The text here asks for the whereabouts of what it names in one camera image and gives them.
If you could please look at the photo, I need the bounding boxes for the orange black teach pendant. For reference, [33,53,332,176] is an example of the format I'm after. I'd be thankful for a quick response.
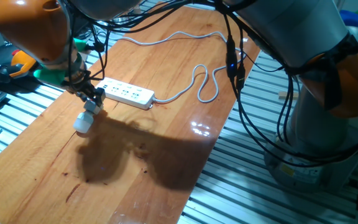
[0,42,40,85]

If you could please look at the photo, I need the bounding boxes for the white bulb holder with bulb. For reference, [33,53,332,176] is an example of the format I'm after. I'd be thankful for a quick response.
[73,98,103,134]

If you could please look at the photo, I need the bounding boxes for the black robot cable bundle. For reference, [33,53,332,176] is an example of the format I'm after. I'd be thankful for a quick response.
[63,0,358,169]

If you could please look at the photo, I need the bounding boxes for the white power strip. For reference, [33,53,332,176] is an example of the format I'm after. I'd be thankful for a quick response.
[95,77,157,110]

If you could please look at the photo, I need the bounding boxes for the grey power strip cable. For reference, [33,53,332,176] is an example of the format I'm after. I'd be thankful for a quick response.
[116,30,248,104]

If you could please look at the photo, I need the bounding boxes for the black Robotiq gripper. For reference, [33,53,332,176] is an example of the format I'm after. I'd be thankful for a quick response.
[62,70,106,108]

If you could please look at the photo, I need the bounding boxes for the small wooden piece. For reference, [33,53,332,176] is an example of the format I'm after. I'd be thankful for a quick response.
[278,90,300,100]

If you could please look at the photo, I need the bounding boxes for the orange wooden board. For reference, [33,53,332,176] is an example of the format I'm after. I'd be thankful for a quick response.
[0,4,262,224]

